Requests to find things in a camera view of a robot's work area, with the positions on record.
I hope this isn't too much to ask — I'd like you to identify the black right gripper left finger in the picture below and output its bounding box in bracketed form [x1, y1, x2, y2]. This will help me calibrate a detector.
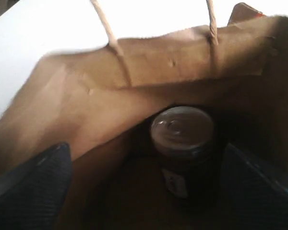
[0, 143, 72, 230]

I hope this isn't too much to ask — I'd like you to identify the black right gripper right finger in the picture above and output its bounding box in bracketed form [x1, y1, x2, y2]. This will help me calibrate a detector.
[220, 143, 288, 230]

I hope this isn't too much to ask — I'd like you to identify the dark pull-tab can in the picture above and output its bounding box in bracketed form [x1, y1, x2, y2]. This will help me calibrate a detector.
[150, 106, 216, 199]

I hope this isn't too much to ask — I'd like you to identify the brown paper bag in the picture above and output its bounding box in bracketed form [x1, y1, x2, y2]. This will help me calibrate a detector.
[0, 0, 288, 230]

